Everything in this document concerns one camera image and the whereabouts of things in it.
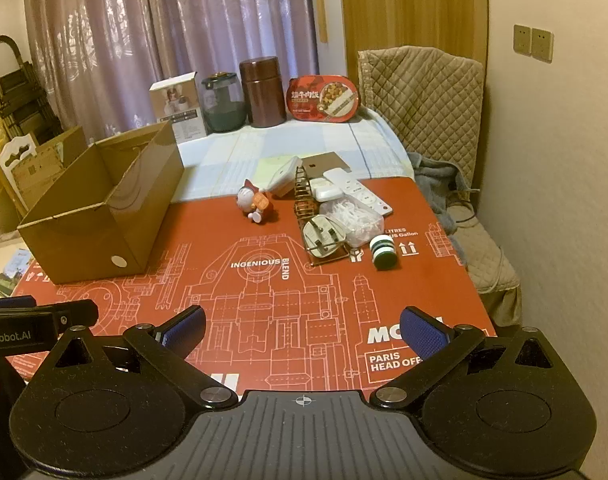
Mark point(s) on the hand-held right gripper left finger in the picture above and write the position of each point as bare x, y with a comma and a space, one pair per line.
186, 329

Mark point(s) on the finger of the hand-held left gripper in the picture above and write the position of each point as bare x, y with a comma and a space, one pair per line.
3, 302
73, 312

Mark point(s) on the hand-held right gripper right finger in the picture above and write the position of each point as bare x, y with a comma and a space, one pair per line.
424, 334

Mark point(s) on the brown cardboard box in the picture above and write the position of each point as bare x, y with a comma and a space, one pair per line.
83, 240

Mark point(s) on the white power plug adapter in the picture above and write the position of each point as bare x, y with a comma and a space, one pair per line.
324, 232

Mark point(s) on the red and white toy figurine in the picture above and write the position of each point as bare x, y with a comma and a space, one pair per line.
256, 202

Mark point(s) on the white remote control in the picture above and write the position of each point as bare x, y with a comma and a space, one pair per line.
369, 197

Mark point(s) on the green printed booklet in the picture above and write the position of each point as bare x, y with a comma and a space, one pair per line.
11, 272

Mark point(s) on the green and white striped roll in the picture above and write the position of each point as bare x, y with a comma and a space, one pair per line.
384, 255

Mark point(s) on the red printed table mat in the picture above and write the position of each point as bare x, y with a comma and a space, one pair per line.
284, 310

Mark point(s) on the clear plastic bag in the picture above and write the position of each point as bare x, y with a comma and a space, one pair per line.
359, 222

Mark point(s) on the flattened brown cardboard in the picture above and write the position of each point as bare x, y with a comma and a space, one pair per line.
41, 162

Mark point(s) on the grey cloth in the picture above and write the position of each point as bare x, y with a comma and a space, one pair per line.
434, 185

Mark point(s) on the white cardboard cutout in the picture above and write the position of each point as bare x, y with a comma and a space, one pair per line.
16, 150

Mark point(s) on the white rounded flat device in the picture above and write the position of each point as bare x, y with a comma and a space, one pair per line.
326, 193

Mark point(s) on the pale checked tablecloth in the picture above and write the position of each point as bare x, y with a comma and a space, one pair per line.
223, 160

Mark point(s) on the pale yellow notepad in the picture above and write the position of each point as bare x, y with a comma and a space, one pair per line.
268, 167

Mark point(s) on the white square lidded box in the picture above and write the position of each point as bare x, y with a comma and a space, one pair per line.
284, 175

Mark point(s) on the small flat brown box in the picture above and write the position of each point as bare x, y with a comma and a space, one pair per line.
324, 161

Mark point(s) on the dark folding step ladder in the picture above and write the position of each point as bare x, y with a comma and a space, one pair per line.
13, 90

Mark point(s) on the green glass jar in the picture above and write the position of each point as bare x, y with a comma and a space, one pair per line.
223, 110

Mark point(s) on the white product carton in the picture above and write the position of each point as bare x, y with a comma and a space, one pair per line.
178, 105

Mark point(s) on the beige quilted chair cover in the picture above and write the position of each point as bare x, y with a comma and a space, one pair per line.
424, 100

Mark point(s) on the brown cylindrical canister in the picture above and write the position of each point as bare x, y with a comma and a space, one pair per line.
261, 95

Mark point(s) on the red oval food packet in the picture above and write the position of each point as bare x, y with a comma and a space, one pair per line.
324, 100

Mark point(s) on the mauve patterned curtain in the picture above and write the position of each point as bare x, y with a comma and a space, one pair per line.
133, 35

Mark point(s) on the wooden wardrobe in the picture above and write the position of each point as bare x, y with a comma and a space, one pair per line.
414, 20

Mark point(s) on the beige wall socket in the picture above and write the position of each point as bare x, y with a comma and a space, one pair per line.
522, 39
541, 44

